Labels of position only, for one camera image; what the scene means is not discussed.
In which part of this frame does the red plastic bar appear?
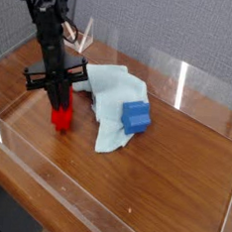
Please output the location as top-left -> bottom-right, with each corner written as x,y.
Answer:
51,88 -> 73,131

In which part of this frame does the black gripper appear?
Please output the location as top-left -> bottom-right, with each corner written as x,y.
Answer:
23,40 -> 88,111

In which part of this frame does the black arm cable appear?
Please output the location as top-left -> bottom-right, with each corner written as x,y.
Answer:
60,15 -> 81,46

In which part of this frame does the blue plastic block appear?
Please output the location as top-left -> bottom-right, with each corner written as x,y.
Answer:
121,101 -> 152,135

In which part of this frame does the clear acrylic enclosure wall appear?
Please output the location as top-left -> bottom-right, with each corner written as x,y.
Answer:
0,7 -> 232,232

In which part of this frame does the clear acrylic corner bracket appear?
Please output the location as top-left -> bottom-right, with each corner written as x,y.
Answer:
63,18 -> 94,54

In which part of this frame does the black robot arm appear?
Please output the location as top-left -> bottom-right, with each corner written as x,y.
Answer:
23,0 -> 88,111

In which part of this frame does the light blue cloth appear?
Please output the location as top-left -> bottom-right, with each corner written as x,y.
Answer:
72,64 -> 149,153

